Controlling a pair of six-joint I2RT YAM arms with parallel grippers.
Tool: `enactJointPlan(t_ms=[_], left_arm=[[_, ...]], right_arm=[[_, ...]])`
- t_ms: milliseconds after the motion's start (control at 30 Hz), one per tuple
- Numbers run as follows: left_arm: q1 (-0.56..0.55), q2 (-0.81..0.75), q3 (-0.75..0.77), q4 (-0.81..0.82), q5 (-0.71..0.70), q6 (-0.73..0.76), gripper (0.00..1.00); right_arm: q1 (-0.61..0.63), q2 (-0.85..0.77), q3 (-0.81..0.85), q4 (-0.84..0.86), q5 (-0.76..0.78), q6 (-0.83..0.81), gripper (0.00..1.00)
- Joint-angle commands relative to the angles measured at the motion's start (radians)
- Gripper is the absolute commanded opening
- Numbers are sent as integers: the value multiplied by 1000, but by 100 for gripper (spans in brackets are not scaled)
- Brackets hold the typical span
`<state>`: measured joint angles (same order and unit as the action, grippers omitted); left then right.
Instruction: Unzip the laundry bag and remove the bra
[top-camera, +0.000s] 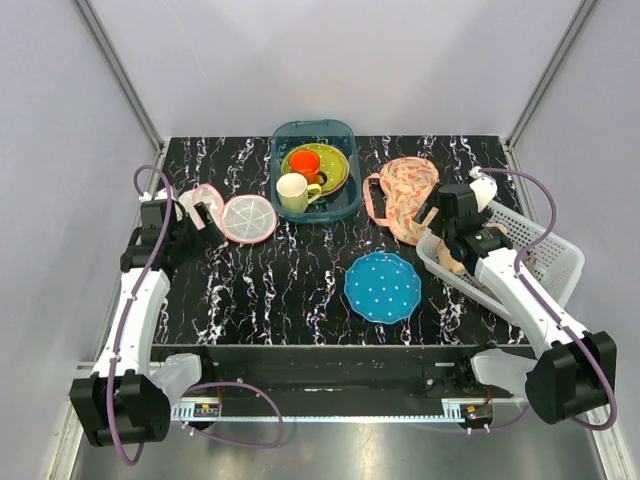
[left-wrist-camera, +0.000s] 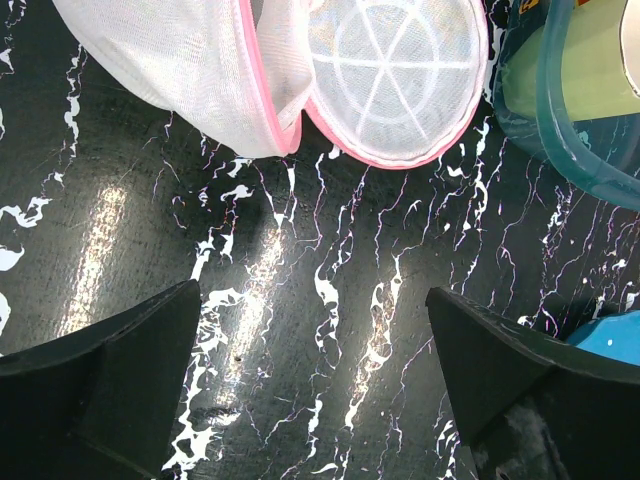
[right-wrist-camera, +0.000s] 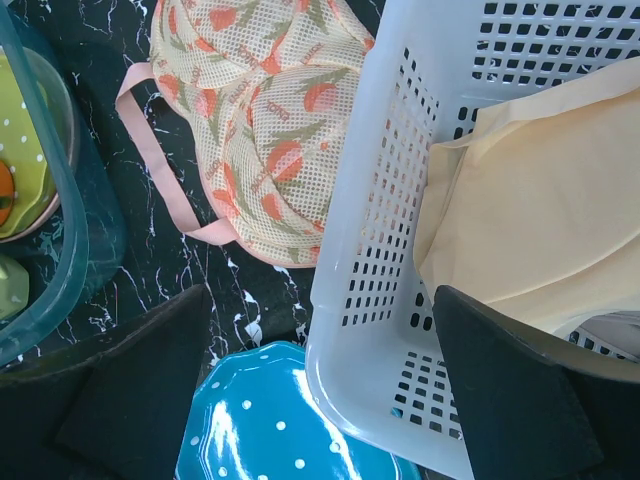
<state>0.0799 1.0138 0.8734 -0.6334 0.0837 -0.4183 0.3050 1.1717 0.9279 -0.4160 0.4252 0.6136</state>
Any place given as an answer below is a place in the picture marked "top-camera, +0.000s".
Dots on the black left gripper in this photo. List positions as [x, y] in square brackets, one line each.
[206, 238]

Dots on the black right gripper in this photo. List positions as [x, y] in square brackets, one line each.
[426, 207]

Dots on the floral mesh laundry bag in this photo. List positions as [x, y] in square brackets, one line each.
[406, 183]

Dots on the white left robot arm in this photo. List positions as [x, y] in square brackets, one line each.
[124, 401]

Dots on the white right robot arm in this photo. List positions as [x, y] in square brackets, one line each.
[573, 370]

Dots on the round pink mesh laundry bag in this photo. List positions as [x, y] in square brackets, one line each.
[245, 219]

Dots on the beige bra in basket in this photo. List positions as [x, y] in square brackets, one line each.
[450, 257]

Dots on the pink plate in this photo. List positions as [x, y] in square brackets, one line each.
[333, 181]

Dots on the pale yellow mug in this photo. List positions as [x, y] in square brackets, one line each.
[296, 193]

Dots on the blue dotted plate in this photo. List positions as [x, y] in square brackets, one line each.
[382, 288]

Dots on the green dotted plate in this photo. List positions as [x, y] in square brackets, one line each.
[331, 158]

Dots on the orange mug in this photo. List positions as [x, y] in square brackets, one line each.
[307, 164]

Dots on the teal transparent plastic tray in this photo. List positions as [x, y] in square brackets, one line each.
[331, 132]

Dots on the white plastic basket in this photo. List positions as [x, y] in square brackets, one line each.
[557, 263]

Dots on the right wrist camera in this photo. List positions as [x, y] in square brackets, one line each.
[483, 186]

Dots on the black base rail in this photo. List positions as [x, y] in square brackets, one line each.
[342, 383]

